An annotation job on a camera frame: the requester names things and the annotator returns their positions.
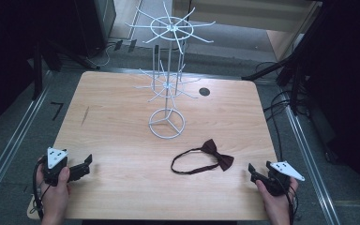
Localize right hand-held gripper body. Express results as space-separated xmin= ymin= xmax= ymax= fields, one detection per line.
xmin=249 ymin=160 xmax=307 ymax=197

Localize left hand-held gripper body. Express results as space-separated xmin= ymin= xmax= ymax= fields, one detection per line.
xmin=42 ymin=146 xmax=91 ymax=188

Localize dark red bow tie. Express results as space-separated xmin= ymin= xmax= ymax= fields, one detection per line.
xmin=170 ymin=139 xmax=235 ymax=175

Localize white wire display rack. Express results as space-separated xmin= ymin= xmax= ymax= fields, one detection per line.
xmin=124 ymin=0 xmax=217 ymax=140

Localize person's right hand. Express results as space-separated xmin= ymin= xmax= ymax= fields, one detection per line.
xmin=255 ymin=176 xmax=300 ymax=225

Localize person's left hand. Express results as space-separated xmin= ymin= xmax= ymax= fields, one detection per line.
xmin=36 ymin=157 xmax=71 ymax=225

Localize black metal stand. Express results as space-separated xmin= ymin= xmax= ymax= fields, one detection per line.
xmin=31 ymin=37 xmax=101 ymax=101
xmin=241 ymin=3 xmax=326 ymax=116

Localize dark cabinet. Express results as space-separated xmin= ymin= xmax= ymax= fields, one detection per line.
xmin=74 ymin=0 xmax=117 ymax=59

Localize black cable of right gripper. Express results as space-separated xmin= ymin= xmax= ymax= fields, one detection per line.
xmin=271 ymin=170 xmax=299 ymax=225

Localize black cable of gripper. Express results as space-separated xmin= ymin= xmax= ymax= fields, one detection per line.
xmin=32 ymin=157 xmax=53 ymax=219
xmin=271 ymin=170 xmax=299 ymax=225

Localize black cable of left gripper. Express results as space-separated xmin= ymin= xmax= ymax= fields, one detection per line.
xmin=32 ymin=157 xmax=53 ymax=219

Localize metal floor rail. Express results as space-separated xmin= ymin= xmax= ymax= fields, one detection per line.
xmin=282 ymin=90 xmax=341 ymax=225
xmin=0 ymin=69 xmax=54 ymax=209

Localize black floor cables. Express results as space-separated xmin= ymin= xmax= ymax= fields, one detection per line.
xmin=254 ymin=60 xmax=313 ymax=163

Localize white floor cable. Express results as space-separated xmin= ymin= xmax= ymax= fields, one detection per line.
xmin=91 ymin=38 xmax=126 ymax=68

